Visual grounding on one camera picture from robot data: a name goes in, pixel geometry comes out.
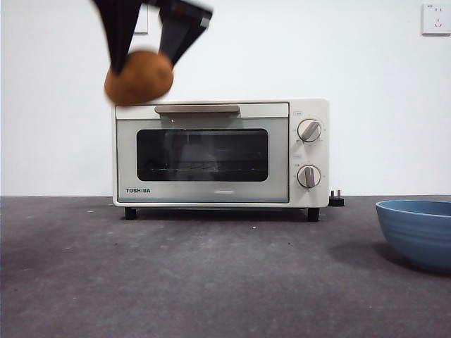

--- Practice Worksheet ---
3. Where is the brown potato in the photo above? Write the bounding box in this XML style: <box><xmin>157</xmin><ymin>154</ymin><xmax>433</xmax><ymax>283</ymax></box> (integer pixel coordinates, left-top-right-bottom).
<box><xmin>104</xmin><ymin>50</ymin><xmax>175</xmax><ymax>106</ymax></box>

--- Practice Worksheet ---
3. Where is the glass oven door with handle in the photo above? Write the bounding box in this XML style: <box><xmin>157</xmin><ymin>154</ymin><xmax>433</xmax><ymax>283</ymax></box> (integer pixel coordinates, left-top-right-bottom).
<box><xmin>115</xmin><ymin>101</ymin><xmax>290</xmax><ymax>204</ymax></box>

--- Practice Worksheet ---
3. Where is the blue ribbed bowl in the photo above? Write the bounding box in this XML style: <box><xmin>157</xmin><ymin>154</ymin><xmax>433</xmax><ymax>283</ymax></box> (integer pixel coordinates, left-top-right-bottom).
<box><xmin>375</xmin><ymin>199</ymin><xmax>451</xmax><ymax>275</ymax></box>

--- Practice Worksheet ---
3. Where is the cream Toshiba toaster oven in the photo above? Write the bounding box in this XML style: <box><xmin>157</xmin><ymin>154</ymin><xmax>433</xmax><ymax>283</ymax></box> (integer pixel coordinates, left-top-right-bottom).
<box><xmin>112</xmin><ymin>97</ymin><xmax>331</xmax><ymax>223</ymax></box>

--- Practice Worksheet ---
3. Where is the cream round oven knob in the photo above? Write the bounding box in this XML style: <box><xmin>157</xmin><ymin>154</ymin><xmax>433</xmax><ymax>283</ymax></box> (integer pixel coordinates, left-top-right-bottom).
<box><xmin>296</xmin><ymin>165</ymin><xmax>322</xmax><ymax>190</ymax></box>
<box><xmin>297</xmin><ymin>118</ymin><xmax>322</xmax><ymax>144</ymax></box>

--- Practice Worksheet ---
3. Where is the black power plug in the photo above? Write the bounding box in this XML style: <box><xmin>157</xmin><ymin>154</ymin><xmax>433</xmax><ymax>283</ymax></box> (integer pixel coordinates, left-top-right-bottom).
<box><xmin>329</xmin><ymin>189</ymin><xmax>347</xmax><ymax>207</ymax></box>

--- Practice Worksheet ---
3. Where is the white wall socket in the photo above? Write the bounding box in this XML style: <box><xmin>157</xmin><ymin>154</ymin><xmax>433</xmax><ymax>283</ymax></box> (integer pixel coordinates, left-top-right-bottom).
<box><xmin>135</xmin><ymin>6</ymin><xmax>149</xmax><ymax>35</ymax></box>
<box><xmin>421</xmin><ymin>3</ymin><xmax>451</xmax><ymax>36</ymax></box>

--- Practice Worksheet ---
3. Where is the metal wire oven rack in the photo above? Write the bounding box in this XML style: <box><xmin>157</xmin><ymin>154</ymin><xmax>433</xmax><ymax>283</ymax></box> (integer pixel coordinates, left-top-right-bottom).
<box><xmin>146</xmin><ymin>167</ymin><xmax>257</xmax><ymax>174</ymax></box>

